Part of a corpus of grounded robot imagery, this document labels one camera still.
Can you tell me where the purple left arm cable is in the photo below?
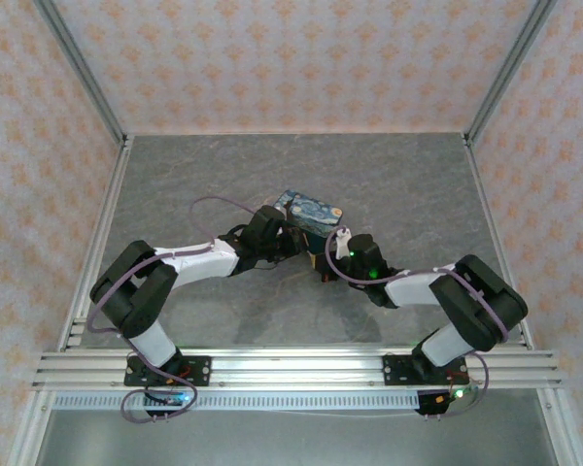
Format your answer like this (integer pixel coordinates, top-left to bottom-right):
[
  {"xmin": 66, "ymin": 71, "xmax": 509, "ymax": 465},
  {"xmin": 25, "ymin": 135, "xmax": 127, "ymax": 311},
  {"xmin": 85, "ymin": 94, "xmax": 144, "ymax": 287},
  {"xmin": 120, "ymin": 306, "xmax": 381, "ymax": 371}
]
[{"xmin": 87, "ymin": 194, "xmax": 259, "ymax": 425}]

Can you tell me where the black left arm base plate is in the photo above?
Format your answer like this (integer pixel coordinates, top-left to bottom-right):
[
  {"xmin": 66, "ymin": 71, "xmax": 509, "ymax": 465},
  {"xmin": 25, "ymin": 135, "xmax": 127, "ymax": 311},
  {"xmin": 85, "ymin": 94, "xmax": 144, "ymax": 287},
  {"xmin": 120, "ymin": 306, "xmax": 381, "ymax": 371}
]
[{"xmin": 123, "ymin": 354, "xmax": 213, "ymax": 388}]

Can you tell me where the aluminium frame post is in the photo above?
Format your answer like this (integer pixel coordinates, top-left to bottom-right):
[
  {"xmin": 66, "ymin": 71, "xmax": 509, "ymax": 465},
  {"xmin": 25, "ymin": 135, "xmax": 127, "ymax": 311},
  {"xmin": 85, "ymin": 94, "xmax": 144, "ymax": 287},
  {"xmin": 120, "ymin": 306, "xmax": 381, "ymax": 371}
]
[
  {"xmin": 464, "ymin": 0, "xmax": 560, "ymax": 143},
  {"xmin": 32, "ymin": 0, "xmax": 129, "ymax": 143}
]

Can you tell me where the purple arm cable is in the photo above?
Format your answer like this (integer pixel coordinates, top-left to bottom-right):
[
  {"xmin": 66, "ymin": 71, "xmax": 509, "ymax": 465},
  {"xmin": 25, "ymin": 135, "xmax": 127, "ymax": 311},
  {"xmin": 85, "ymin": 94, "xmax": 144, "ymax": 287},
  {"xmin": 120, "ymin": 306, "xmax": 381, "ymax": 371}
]
[
  {"xmin": 324, "ymin": 224, "xmax": 512, "ymax": 419},
  {"xmin": 87, "ymin": 194, "xmax": 259, "ymax": 425}
]

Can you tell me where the grey metal shelf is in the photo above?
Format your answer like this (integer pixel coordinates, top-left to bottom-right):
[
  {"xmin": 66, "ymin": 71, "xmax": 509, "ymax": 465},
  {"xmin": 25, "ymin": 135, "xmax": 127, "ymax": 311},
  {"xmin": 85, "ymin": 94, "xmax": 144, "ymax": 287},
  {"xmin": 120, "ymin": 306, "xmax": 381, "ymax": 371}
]
[{"xmin": 32, "ymin": 410, "xmax": 561, "ymax": 466}]

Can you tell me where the aluminium table side rail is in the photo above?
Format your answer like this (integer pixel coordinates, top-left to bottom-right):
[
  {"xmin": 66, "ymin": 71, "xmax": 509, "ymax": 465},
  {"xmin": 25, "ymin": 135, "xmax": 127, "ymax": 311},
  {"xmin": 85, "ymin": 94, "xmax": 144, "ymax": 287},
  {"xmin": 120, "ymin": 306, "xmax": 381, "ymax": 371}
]
[
  {"xmin": 461, "ymin": 132, "xmax": 534, "ymax": 351},
  {"xmin": 56, "ymin": 134, "xmax": 136, "ymax": 352}
]

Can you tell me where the aluminium cross rail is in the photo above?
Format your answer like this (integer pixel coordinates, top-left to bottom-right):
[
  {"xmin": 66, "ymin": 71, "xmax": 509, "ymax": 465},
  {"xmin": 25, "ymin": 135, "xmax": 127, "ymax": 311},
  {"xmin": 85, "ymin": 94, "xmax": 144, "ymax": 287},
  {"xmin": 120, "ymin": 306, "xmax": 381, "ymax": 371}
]
[{"xmin": 30, "ymin": 346, "xmax": 566, "ymax": 392}]

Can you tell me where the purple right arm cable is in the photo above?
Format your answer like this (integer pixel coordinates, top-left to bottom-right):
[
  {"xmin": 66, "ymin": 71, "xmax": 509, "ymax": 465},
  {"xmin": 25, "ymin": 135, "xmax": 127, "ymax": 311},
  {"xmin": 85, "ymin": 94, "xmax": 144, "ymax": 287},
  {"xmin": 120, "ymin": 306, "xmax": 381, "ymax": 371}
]
[{"xmin": 324, "ymin": 224, "xmax": 512, "ymax": 419}]

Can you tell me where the aluminium frame leg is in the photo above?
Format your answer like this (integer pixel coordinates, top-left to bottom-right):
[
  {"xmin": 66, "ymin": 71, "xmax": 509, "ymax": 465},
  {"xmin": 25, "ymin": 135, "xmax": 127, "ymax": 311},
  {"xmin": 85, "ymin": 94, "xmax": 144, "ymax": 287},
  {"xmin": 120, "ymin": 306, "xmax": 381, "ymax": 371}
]
[
  {"xmin": 535, "ymin": 387, "xmax": 578, "ymax": 466},
  {"xmin": 5, "ymin": 390, "xmax": 55, "ymax": 466}
]

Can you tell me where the white slotted cable duct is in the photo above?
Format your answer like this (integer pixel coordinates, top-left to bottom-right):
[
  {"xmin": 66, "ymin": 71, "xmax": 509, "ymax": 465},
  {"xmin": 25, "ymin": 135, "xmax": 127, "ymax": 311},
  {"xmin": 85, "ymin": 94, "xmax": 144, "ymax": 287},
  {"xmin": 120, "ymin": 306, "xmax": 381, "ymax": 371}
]
[{"xmin": 51, "ymin": 390, "xmax": 473, "ymax": 413}]

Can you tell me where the starry night print tin box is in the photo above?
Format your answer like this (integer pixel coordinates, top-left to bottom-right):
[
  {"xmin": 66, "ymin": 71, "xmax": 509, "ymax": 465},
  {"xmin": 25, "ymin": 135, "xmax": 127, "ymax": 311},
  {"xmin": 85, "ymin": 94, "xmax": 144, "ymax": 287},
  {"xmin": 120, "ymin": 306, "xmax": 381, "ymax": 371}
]
[{"xmin": 273, "ymin": 188, "xmax": 345, "ymax": 255}]

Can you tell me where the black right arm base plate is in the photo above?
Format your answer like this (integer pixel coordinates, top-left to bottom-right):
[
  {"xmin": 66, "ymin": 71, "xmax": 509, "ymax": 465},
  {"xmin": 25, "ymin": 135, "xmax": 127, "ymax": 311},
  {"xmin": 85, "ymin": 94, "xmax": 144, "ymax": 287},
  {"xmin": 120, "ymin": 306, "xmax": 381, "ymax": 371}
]
[{"xmin": 382, "ymin": 353, "xmax": 469, "ymax": 388}]

